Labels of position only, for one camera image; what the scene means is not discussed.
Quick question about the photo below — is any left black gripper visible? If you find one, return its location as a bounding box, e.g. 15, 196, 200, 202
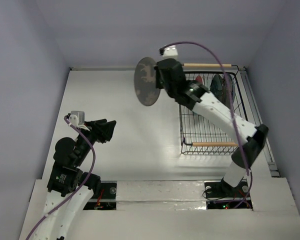
75, 117, 116, 165

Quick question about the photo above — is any grey deer plate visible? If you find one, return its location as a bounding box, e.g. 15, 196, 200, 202
133, 57, 161, 107

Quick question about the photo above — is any dark teal blossom plate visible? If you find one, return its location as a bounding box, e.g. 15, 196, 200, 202
210, 74, 223, 101

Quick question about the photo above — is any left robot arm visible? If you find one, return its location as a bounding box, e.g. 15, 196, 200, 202
33, 119, 117, 240

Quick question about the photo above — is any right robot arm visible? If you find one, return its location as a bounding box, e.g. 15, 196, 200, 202
154, 58, 269, 196

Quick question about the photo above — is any red and teal plate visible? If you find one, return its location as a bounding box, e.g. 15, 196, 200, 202
195, 75, 205, 85

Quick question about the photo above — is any grey tree pattern plate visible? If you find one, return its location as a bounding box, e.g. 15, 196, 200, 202
221, 73, 235, 109

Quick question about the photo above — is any silver foil strip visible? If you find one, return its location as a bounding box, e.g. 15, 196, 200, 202
115, 180, 207, 211

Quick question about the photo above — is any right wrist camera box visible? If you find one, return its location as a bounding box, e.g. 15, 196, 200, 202
162, 45, 179, 60

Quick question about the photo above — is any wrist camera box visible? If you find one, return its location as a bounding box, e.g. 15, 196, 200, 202
162, 45, 179, 60
68, 110, 85, 126

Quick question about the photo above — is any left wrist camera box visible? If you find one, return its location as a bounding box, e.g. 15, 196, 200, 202
68, 110, 85, 126

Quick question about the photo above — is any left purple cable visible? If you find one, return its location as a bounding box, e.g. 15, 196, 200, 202
26, 114, 97, 240

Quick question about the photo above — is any black wire dish rack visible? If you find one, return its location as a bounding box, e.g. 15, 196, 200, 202
179, 65, 248, 155

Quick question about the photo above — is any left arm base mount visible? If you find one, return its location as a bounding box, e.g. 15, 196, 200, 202
83, 181, 117, 211

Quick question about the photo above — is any aluminium rail right side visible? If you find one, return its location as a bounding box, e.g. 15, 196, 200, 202
240, 66, 280, 178

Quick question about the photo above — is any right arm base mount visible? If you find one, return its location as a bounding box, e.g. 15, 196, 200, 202
202, 180, 253, 210

